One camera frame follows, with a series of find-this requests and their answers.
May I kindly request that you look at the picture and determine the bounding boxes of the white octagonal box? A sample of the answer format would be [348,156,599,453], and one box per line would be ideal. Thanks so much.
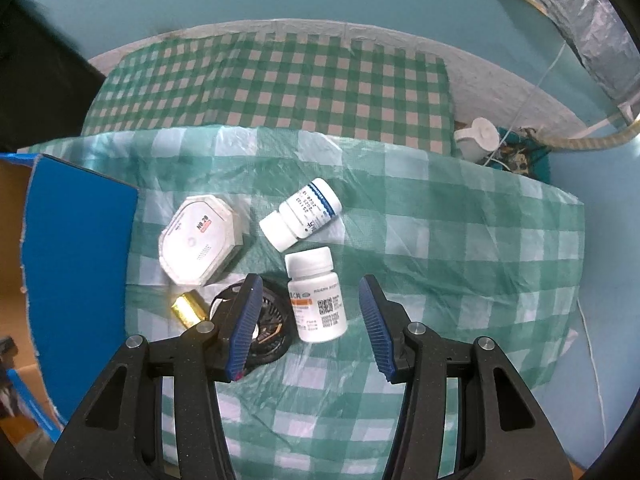
[158,194,246,288]

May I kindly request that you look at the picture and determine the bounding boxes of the blue-edged cardboard box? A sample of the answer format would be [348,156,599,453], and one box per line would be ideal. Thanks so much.
[0,152,140,443]

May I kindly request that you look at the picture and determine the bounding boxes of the striped hose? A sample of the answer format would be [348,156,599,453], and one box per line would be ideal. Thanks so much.
[550,120,640,152]

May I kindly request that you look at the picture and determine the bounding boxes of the black round fan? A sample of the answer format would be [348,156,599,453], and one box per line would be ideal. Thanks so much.
[207,282,292,368]

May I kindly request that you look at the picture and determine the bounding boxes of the gold and pink tube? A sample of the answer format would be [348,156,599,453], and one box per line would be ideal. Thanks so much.
[171,290,210,330]

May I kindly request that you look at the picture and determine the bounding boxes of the silver foil curtain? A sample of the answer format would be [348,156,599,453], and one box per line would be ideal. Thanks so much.
[487,0,640,111]

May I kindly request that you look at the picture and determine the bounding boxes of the black hanging clothes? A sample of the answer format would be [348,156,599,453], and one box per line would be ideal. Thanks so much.
[0,0,108,153]

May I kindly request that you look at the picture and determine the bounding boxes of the white cable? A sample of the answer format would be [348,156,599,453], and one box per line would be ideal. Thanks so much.
[577,297,608,443]

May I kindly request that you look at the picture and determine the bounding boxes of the green checkered blanket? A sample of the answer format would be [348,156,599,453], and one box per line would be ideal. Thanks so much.
[80,35,456,156]

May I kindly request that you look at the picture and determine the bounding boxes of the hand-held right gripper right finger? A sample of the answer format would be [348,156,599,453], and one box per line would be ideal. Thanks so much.
[359,274,573,480]

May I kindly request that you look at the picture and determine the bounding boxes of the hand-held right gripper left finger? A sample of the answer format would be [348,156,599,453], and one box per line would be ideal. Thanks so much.
[44,274,264,480]

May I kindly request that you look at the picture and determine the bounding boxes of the green checkered plastic tablecloth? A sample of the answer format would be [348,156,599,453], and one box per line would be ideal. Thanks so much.
[15,125,587,480]

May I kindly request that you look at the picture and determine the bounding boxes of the white bottle orange label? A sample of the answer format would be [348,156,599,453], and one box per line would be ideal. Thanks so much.
[284,246,349,344]

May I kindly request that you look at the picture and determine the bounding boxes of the white bottle blue label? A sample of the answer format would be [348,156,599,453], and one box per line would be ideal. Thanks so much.
[259,178,344,252]

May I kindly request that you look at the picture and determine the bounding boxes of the thin white cord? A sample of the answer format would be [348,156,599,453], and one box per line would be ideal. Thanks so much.
[487,42,568,163]

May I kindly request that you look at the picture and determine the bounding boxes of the dark patterned cloth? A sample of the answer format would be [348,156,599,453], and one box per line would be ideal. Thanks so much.
[482,127,551,181]

